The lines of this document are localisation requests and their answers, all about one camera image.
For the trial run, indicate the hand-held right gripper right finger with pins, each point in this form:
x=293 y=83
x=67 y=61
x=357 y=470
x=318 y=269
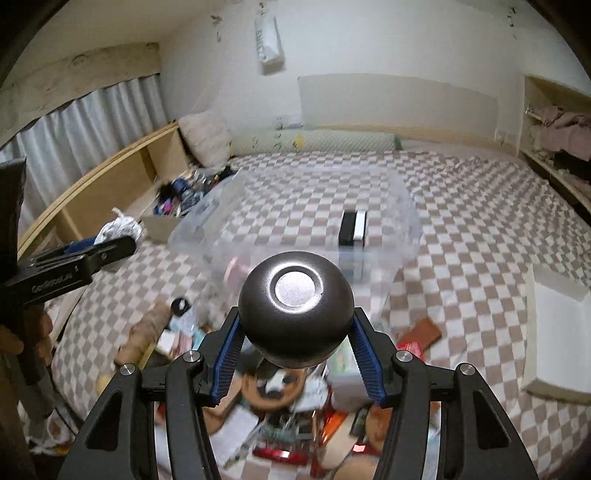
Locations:
x=369 y=369

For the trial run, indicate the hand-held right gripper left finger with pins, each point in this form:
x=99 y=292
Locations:
x=226 y=364

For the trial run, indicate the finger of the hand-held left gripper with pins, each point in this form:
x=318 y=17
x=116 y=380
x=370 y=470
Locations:
x=81 y=245
x=115 y=251

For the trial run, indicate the ball of white yarn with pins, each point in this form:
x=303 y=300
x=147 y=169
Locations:
x=120 y=228

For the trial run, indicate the clear plastic box green label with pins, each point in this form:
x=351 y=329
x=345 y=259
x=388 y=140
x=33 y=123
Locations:
x=346 y=378

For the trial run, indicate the round wooden tray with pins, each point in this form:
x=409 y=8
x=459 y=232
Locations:
x=274 y=392

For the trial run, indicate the dark round dome object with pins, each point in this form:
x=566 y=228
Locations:
x=295 y=309

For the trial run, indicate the white and black small box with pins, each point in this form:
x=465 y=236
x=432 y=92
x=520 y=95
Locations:
x=353 y=228

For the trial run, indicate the clear plastic storage container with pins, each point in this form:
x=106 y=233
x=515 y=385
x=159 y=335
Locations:
x=300 y=217

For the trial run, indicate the person's left hand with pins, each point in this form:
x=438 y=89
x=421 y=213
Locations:
x=41 y=337

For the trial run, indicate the red snack packet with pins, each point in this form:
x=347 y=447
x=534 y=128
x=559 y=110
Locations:
x=410 y=348

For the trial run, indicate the beige cardboard box of clutter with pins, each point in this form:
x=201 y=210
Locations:
x=171 y=217

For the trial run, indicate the brown leather wallet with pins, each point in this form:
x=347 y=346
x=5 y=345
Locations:
x=425 y=333

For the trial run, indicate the wooden bedside shelf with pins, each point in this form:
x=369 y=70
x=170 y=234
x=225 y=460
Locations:
x=115 y=180

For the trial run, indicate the round black lid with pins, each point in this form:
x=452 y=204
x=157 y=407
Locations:
x=180 y=306

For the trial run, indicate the grey window curtain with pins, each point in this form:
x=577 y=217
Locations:
x=83 y=129

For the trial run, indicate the fluffy cream pillow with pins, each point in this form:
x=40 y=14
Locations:
x=205 y=138

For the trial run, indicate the beige curtain valance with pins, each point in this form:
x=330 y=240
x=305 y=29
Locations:
x=69 y=74

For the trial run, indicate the white flat box lid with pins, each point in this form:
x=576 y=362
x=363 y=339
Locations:
x=558 y=341

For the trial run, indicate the long quilted bolster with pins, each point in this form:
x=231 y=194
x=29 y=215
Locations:
x=323 y=141

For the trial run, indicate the white headboard panel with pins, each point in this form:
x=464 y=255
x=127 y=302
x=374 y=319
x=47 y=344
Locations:
x=397 y=104

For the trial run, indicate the wooden shelf unit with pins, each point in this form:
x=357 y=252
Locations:
x=531 y=138

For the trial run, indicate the pile of pink clothes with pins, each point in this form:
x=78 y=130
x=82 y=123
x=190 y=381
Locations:
x=561 y=129

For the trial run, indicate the white hanging wall bag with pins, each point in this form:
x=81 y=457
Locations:
x=268 y=44

